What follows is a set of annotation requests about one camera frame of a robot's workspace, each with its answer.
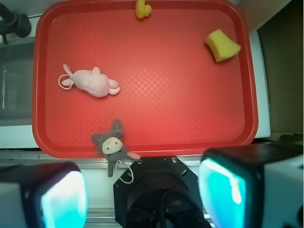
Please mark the pink plush bunny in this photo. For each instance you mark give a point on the pink plush bunny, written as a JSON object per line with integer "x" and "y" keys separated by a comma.
{"x": 92, "y": 81}

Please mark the yellow rubber duck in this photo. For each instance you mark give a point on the yellow rubber duck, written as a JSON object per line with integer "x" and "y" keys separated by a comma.
{"x": 142, "y": 9}

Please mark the grey plush bunny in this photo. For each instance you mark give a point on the grey plush bunny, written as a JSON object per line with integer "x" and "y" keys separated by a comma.
{"x": 110, "y": 145}

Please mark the yellow sponge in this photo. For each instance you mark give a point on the yellow sponge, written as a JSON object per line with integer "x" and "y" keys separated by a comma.
{"x": 221, "y": 46}

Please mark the red plastic tray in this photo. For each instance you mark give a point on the red plastic tray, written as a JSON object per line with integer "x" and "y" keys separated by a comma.
{"x": 175, "y": 99}

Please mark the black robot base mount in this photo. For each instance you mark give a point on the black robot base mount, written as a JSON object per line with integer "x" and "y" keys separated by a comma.
{"x": 163, "y": 194}

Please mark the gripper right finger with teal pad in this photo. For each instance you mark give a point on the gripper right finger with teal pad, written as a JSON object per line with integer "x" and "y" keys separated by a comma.
{"x": 255, "y": 186}

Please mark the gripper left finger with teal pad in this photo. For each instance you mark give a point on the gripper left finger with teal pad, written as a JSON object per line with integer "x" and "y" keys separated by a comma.
{"x": 49, "y": 195}

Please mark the black faucet handle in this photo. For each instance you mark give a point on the black faucet handle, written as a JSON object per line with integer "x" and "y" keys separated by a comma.
{"x": 13, "y": 22}

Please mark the grey sink basin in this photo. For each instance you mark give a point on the grey sink basin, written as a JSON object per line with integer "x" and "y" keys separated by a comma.
{"x": 16, "y": 77}

